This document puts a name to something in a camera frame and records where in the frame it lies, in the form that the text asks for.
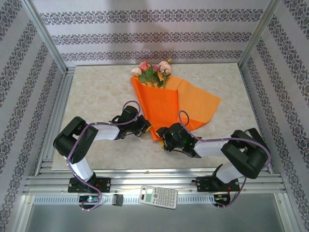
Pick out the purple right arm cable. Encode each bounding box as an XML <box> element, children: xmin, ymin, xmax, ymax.
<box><xmin>178</xmin><ymin>110</ymin><xmax>272</xmax><ymax>211</ymax></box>

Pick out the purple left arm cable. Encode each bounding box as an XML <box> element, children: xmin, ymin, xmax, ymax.
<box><xmin>66</xmin><ymin>100</ymin><xmax>141</xmax><ymax>213</ymax></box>

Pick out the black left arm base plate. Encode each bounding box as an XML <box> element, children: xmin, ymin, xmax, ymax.
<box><xmin>68</xmin><ymin>177</ymin><xmax>112</xmax><ymax>193</ymax></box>

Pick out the aluminium mounting rail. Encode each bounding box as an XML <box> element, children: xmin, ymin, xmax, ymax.
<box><xmin>23</xmin><ymin>169</ymin><xmax>288</xmax><ymax>194</ymax></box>

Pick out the grey scientific calculator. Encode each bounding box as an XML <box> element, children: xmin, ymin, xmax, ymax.
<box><xmin>139</xmin><ymin>185</ymin><xmax>179</xmax><ymax>210</ymax></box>

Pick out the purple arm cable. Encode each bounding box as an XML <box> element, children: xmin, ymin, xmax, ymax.
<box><xmin>66</xmin><ymin>100</ymin><xmax>141</xmax><ymax>213</ymax></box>
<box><xmin>178</xmin><ymin>110</ymin><xmax>272</xmax><ymax>211</ymax></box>

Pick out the aluminium side rail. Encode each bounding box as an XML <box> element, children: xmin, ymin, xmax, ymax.
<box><xmin>241</xmin><ymin>65</ymin><xmax>275</xmax><ymax>174</ymax></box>
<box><xmin>35</xmin><ymin>67</ymin><xmax>75</xmax><ymax>176</ymax></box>

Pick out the artificial rose bouquet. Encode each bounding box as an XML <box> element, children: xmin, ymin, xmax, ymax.
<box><xmin>131</xmin><ymin>58</ymin><xmax>173</xmax><ymax>89</ymax></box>

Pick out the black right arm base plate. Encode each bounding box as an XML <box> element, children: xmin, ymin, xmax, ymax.
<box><xmin>197</xmin><ymin>175</ymin><xmax>240</xmax><ymax>193</ymax></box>

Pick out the small black connector block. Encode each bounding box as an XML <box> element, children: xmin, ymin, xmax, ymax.
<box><xmin>112</xmin><ymin>193</ymin><xmax>124</xmax><ymax>206</ymax></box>

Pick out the aluminium frame post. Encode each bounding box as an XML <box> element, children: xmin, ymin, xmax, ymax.
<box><xmin>238</xmin><ymin>0</ymin><xmax>282</xmax><ymax>70</ymax></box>
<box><xmin>20</xmin><ymin>0</ymin><xmax>68</xmax><ymax>74</ymax></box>

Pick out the orange wrapping paper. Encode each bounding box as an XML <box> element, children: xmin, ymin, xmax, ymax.
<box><xmin>131</xmin><ymin>73</ymin><xmax>222</xmax><ymax>143</ymax></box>

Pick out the slotted metal cable tray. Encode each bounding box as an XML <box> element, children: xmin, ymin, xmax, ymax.
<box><xmin>32</xmin><ymin>194</ymin><xmax>234</xmax><ymax>205</ymax></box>

